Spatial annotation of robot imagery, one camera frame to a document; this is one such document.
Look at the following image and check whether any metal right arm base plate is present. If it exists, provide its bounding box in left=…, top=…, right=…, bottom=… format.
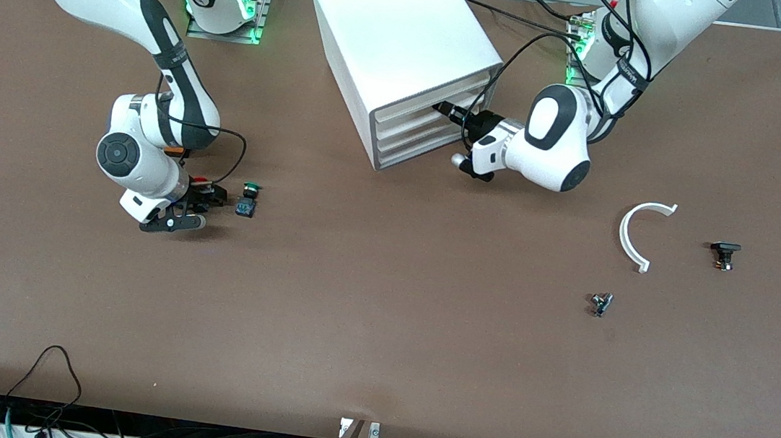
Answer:
left=186, top=0, right=274, bottom=46

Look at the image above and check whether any black cable behind cabinet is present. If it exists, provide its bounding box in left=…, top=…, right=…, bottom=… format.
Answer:
left=455, top=0, right=591, bottom=38

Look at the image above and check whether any white curved plastic bracket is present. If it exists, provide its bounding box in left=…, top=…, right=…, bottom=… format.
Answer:
left=614, top=198, right=679, bottom=276

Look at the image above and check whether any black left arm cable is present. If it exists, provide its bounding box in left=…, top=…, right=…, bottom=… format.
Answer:
left=459, top=0, right=668, bottom=171

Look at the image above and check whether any black knob switch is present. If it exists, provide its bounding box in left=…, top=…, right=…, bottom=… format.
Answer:
left=708, top=240, right=742, bottom=273

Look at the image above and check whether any white drawer cabinet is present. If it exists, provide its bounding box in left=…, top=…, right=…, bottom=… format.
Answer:
left=290, top=0, right=512, bottom=183

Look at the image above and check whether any chrome metal fitting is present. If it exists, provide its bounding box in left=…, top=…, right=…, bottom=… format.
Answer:
left=589, top=291, right=615, bottom=319

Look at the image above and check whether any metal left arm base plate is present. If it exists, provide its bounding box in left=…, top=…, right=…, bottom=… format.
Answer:
left=563, top=9, right=605, bottom=90

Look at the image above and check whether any small white mount bracket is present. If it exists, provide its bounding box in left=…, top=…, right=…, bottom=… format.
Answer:
left=339, top=417, right=381, bottom=438

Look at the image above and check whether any white plastic drawer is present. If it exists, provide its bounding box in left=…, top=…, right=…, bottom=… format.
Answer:
left=376, top=106, right=471, bottom=164
left=377, top=127, right=468, bottom=177
left=375, top=60, right=494, bottom=141
left=375, top=82, right=486, bottom=153

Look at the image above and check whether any green push button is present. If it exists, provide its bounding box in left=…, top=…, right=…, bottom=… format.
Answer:
left=234, top=180, right=263, bottom=219

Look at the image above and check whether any black looped cable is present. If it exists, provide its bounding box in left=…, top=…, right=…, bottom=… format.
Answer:
left=5, top=341, right=88, bottom=411

